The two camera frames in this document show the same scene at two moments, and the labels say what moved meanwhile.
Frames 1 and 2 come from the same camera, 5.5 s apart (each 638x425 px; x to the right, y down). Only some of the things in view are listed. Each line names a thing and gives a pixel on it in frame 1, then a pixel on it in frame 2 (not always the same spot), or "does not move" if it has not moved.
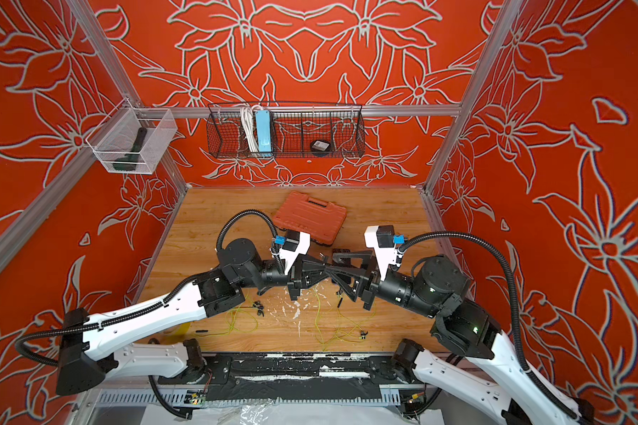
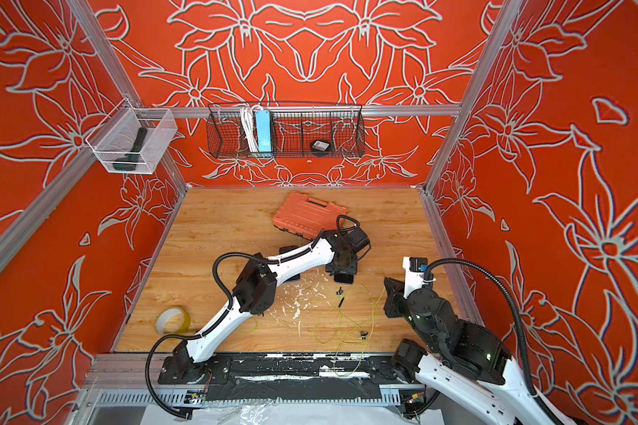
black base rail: [298, 376] does not move
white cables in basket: [248, 114] does not move
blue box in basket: [263, 130] does not move
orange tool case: [323, 221] does not move
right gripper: [369, 287] → [395, 298]
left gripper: [302, 275] → [353, 270]
